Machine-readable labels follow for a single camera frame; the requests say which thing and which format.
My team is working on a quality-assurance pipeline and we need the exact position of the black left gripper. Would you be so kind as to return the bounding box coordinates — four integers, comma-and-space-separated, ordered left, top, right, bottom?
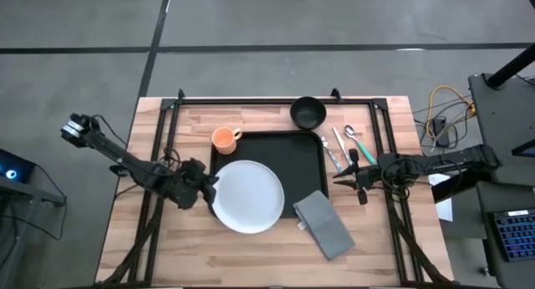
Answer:
166, 171, 220, 210

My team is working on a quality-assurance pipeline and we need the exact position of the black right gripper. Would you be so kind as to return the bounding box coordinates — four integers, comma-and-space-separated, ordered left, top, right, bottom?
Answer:
332, 148, 384, 207

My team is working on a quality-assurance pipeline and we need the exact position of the fork with patterned handle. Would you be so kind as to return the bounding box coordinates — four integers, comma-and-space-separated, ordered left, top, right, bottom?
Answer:
318, 134, 345, 175

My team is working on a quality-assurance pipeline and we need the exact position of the knife with patterned handle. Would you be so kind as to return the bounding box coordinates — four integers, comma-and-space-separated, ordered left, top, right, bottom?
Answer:
331, 125, 354, 167

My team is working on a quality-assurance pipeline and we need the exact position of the spoon with teal handle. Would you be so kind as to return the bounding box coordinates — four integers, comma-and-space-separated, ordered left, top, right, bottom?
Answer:
343, 124, 378, 166

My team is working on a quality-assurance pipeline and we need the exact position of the white round plate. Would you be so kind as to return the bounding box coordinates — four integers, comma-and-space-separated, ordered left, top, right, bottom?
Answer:
210, 159, 287, 236

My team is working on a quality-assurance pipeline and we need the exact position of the grey cloth napkin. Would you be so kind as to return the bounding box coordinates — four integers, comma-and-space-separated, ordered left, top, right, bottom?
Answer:
292, 189, 357, 262

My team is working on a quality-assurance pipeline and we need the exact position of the black bowl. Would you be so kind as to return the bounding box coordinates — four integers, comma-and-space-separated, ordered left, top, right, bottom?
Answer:
288, 95, 329, 131

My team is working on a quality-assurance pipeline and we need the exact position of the black plastic tray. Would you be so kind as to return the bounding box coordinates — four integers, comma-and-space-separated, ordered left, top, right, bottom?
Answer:
208, 129, 330, 220

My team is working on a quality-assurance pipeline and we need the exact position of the orange mug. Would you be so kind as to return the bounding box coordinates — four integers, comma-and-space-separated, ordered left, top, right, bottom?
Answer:
210, 126, 244, 156

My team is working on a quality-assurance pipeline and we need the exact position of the white paper sheet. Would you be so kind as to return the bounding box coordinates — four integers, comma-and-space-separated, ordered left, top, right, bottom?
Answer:
427, 172, 455, 223

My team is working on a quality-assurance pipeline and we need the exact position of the black power adapter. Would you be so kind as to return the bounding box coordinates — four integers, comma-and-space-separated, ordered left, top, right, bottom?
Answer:
431, 116, 451, 148

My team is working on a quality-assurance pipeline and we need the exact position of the dark grey desk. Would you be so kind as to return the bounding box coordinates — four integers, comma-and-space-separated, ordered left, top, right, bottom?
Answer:
467, 73, 535, 186

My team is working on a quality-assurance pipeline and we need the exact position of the backlit keyboard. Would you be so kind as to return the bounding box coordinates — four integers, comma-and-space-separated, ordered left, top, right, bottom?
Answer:
487, 208, 535, 264

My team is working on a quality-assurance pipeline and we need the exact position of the grey side stand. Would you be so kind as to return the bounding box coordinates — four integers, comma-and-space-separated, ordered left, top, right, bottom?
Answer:
0, 175, 69, 289

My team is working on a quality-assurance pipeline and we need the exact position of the black pole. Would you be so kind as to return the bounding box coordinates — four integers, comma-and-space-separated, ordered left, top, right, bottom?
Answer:
486, 43, 535, 90

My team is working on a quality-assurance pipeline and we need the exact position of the computer with blue light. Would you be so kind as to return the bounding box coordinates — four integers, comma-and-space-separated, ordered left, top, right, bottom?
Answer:
0, 148, 37, 184

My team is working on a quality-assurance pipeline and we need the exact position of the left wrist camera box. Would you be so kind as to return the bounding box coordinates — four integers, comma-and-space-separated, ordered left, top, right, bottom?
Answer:
179, 157, 206, 177

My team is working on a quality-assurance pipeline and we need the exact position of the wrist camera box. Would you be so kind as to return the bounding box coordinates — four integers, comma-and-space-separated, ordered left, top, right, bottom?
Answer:
179, 157, 206, 177
377, 153, 399, 174

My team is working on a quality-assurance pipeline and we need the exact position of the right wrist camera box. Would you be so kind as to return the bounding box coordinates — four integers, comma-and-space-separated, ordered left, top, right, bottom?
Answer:
377, 153, 399, 174

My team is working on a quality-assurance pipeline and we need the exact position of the yellow cable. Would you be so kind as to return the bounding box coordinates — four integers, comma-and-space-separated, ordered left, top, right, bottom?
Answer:
425, 84, 476, 140

